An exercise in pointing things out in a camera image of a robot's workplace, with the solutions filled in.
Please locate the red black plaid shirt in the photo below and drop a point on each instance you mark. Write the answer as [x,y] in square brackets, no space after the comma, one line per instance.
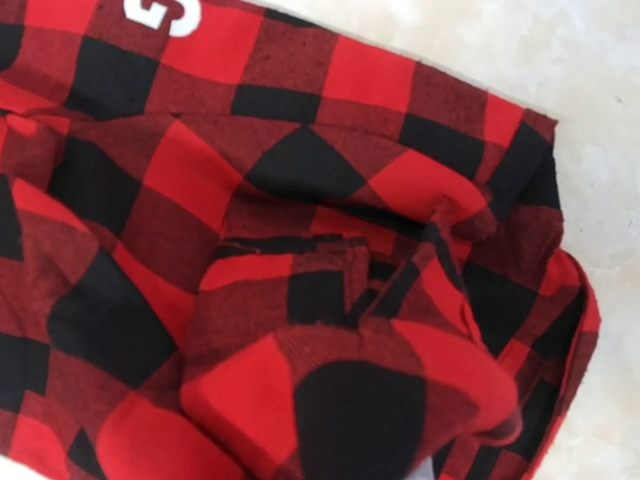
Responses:
[238,245]

